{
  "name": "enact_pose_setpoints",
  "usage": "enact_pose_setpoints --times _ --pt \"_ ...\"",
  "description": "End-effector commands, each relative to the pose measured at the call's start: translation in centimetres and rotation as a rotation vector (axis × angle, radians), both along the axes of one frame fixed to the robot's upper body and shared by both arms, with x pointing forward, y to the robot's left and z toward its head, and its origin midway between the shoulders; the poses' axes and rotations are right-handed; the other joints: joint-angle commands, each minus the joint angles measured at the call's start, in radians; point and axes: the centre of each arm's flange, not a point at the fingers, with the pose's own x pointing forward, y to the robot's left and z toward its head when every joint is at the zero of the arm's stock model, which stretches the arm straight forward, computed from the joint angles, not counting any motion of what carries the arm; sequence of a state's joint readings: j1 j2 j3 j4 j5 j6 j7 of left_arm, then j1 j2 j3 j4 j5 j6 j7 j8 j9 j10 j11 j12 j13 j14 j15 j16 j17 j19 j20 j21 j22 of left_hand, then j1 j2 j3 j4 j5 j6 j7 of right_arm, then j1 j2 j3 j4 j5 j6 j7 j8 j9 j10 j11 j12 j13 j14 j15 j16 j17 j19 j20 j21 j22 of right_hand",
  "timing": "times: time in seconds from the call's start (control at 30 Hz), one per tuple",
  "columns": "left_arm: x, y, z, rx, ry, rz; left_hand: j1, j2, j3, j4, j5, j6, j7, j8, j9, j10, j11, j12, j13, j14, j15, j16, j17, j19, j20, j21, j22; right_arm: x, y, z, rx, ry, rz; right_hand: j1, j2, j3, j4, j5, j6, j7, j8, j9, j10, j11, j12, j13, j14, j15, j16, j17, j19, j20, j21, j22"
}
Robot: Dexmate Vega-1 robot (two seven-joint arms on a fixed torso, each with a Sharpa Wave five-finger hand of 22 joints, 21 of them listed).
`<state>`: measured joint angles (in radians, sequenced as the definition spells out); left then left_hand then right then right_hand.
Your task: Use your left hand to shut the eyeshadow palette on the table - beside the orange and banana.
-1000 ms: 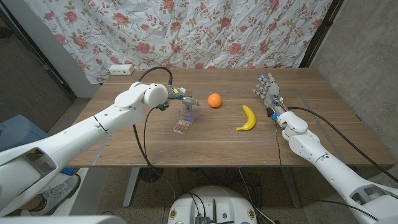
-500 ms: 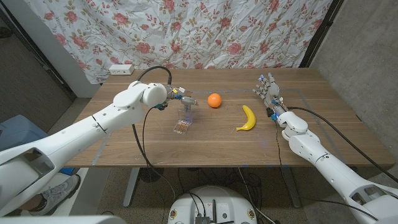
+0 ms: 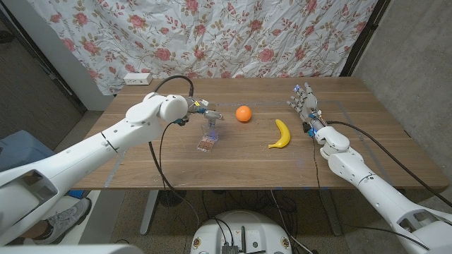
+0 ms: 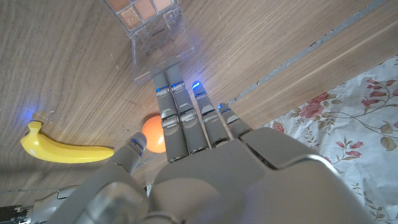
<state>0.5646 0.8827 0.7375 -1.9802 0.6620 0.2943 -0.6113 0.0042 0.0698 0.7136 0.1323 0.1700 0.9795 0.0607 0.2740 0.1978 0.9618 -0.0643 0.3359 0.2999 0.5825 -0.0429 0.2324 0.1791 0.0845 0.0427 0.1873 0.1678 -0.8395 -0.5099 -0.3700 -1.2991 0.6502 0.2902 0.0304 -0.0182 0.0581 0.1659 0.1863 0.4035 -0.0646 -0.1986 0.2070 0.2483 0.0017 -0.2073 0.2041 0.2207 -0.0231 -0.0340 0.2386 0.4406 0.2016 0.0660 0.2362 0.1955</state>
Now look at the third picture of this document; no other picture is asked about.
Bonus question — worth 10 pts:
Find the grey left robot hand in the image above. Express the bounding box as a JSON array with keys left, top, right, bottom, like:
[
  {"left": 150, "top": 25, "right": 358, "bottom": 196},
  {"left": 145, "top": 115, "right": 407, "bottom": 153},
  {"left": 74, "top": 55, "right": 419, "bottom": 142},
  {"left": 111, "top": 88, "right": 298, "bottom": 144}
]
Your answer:
[{"left": 186, "top": 97, "right": 225, "bottom": 139}]

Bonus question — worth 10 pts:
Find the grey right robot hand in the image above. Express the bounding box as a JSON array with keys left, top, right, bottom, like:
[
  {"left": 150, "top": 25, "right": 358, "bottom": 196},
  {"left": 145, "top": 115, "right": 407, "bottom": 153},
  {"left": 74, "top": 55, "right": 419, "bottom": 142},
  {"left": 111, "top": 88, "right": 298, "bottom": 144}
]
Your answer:
[{"left": 286, "top": 81, "right": 328, "bottom": 134}]

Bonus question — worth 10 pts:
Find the clear eyeshadow palette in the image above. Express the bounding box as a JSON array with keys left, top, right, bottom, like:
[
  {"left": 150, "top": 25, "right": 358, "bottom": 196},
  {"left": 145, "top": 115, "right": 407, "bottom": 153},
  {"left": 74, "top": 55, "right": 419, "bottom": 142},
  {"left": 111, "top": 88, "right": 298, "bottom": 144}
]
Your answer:
[{"left": 196, "top": 123, "right": 220, "bottom": 153}]

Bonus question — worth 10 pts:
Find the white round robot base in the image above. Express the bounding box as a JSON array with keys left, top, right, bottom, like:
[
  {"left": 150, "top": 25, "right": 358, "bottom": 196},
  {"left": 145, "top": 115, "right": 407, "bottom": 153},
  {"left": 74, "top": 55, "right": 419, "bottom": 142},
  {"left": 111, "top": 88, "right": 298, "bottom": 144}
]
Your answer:
[{"left": 190, "top": 210, "right": 293, "bottom": 254}]

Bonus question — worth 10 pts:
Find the yellow banana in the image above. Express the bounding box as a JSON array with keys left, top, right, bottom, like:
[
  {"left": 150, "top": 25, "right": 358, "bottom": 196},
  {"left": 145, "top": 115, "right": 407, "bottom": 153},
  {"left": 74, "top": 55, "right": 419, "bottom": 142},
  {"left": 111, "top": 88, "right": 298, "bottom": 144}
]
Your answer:
[{"left": 268, "top": 119, "right": 292, "bottom": 150}]

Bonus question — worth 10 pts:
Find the orange fruit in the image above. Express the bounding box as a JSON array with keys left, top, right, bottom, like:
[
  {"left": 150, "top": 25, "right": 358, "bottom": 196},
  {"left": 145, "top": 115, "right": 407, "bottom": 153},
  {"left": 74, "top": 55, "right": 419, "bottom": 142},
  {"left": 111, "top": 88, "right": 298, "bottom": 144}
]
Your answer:
[{"left": 235, "top": 105, "right": 253, "bottom": 123}]

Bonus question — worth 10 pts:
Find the floral print curtain backdrop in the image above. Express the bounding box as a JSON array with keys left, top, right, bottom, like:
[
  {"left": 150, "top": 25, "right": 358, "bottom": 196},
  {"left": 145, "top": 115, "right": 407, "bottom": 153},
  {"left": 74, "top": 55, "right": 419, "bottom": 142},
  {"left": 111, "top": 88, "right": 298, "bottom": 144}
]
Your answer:
[{"left": 28, "top": 0, "right": 379, "bottom": 96}]

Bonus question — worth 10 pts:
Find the white power strip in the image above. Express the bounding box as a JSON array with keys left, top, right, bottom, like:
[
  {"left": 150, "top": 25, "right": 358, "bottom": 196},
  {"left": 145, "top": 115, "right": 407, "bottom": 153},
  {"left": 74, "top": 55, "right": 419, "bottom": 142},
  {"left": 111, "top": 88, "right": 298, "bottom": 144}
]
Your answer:
[{"left": 123, "top": 72, "right": 153, "bottom": 86}]

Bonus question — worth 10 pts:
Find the black backdrop stand pole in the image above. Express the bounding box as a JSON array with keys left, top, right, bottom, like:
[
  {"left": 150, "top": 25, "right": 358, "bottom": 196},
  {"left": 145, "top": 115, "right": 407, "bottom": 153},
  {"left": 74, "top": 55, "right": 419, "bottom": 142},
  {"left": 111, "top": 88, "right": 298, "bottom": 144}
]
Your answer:
[{"left": 339, "top": 0, "right": 392, "bottom": 78}]

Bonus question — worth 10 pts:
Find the dark round floor fan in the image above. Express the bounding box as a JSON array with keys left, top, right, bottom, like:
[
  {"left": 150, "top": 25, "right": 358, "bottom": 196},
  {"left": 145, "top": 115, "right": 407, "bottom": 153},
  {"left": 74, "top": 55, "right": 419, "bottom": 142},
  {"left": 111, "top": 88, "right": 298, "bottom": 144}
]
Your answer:
[{"left": 157, "top": 190, "right": 187, "bottom": 207}]

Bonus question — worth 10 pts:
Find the grey table leg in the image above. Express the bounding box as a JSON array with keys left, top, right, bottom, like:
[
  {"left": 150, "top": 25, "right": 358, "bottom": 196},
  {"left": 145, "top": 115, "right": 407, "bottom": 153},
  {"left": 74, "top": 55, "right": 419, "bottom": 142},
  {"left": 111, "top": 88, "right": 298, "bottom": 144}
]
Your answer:
[
  {"left": 319, "top": 189, "right": 343, "bottom": 236},
  {"left": 139, "top": 190, "right": 160, "bottom": 236}
]

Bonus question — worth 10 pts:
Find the grey slanted board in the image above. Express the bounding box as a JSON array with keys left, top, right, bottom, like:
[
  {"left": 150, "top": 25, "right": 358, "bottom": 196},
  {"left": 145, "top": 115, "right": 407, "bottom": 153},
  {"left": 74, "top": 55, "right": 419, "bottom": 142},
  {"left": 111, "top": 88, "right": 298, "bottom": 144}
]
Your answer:
[{"left": 78, "top": 189, "right": 126, "bottom": 245}]

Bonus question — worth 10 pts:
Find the grey sneaker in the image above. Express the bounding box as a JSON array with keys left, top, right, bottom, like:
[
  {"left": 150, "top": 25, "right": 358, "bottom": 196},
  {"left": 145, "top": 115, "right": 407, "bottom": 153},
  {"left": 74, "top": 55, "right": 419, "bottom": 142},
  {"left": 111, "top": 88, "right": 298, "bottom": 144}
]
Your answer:
[{"left": 32, "top": 197, "right": 93, "bottom": 246}]

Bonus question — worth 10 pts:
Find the white floor board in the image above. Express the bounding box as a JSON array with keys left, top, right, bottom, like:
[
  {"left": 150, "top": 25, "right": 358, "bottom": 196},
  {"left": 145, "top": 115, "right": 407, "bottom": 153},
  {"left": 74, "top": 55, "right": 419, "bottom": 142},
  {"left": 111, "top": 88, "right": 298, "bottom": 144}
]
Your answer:
[{"left": 45, "top": 190, "right": 103, "bottom": 245}]

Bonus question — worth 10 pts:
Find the blue plastic bin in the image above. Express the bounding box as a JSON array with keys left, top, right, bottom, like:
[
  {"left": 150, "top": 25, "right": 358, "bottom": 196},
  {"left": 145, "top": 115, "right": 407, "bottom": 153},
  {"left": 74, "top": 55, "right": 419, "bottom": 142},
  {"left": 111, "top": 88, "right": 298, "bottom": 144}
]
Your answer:
[{"left": 0, "top": 129, "right": 54, "bottom": 172}]

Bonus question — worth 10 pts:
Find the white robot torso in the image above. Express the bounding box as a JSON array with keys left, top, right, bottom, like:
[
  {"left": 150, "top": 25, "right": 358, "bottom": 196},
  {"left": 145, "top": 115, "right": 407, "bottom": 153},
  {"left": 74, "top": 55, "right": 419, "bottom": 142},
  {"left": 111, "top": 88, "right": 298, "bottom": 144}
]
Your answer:
[{"left": 0, "top": 243, "right": 145, "bottom": 254}]

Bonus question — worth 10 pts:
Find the person's bare leg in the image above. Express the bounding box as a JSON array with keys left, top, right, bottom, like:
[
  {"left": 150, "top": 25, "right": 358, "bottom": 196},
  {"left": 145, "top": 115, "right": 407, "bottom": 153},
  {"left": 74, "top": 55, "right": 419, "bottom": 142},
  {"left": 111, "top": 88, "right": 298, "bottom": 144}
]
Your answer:
[{"left": 20, "top": 219, "right": 50, "bottom": 241}]

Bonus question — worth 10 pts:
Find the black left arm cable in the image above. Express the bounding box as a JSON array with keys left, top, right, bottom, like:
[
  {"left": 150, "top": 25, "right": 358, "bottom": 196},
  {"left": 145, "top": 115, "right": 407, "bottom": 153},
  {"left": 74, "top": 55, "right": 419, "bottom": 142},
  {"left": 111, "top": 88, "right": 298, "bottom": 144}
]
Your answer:
[{"left": 148, "top": 75, "right": 201, "bottom": 230}]

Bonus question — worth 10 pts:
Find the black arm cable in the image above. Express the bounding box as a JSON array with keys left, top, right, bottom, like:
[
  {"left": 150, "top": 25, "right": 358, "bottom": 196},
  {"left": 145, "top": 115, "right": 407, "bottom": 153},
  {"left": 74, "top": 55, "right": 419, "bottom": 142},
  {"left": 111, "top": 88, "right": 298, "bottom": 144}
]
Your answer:
[
  {"left": 148, "top": 75, "right": 201, "bottom": 230},
  {"left": 326, "top": 121, "right": 452, "bottom": 208}
]

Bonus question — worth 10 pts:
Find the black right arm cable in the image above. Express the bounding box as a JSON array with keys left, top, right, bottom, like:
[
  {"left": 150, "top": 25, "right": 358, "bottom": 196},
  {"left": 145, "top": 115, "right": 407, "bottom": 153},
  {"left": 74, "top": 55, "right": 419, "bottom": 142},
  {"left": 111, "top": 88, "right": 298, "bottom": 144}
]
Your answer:
[{"left": 326, "top": 121, "right": 452, "bottom": 208}]

